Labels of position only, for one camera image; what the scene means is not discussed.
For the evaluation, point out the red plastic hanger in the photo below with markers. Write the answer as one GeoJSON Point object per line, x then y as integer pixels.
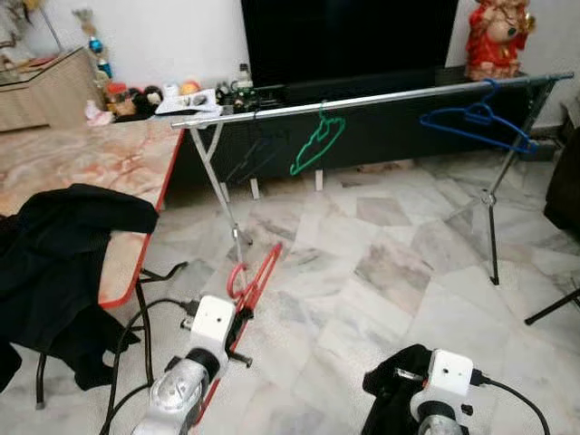
{"type": "Point", "coordinates": [263, 272]}

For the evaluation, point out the black shirt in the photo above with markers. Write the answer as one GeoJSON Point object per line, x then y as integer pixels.
{"type": "Point", "coordinates": [63, 245]}
{"type": "Point", "coordinates": [394, 390]}

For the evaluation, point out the green plastic hanger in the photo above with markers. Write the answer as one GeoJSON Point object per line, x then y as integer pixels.
{"type": "Point", "coordinates": [319, 145]}

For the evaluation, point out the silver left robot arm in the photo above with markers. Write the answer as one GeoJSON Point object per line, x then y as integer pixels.
{"type": "Point", "coordinates": [181, 390]}

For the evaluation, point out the black plastic hanger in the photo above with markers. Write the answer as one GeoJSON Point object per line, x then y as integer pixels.
{"type": "Point", "coordinates": [263, 154]}

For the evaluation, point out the blue plastic hanger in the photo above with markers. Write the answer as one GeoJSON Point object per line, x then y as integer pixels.
{"type": "Point", "coordinates": [480, 118]}

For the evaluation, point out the black garment with red trim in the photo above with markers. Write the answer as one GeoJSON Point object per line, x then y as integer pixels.
{"type": "Point", "coordinates": [91, 353]}

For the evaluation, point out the black metal chair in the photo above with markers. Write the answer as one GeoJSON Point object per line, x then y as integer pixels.
{"type": "Point", "coordinates": [553, 308]}

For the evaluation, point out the marble pattern folding table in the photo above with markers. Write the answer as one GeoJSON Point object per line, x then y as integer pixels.
{"type": "Point", "coordinates": [91, 154]}

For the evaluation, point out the stack of papers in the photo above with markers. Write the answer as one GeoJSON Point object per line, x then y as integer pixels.
{"type": "Point", "coordinates": [188, 101]}

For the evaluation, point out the black TV cabinet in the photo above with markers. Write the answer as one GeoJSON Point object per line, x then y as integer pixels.
{"type": "Point", "coordinates": [390, 127]}

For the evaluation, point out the small green white bottle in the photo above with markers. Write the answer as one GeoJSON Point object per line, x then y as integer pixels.
{"type": "Point", "coordinates": [245, 77]}

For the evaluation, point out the pink tissue pack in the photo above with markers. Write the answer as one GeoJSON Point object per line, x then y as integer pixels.
{"type": "Point", "coordinates": [98, 112]}

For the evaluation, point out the metal clothes rack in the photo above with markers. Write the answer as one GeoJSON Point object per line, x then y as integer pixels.
{"type": "Point", "coordinates": [362, 98]}

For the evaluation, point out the red lid jar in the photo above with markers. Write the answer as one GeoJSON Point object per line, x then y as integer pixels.
{"type": "Point", "coordinates": [116, 98]}

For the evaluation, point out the wooden sideboard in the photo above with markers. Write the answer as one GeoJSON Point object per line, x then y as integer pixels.
{"type": "Point", "coordinates": [45, 91]}

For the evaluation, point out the black television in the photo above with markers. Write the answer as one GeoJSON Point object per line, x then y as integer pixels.
{"type": "Point", "coordinates": [349, 36]}

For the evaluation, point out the blue gold trophy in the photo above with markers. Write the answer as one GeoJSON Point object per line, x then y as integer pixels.
{"type": "Point", "coordinates": [95, 41]}

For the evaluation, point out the red laughing Buddha statue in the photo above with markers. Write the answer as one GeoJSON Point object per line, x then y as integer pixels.
{"type": "Point", "coordinates": [497, 41]}

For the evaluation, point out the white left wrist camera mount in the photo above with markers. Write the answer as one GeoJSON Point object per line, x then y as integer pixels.
{"type": "Point", "coordinates": [210, 324]}

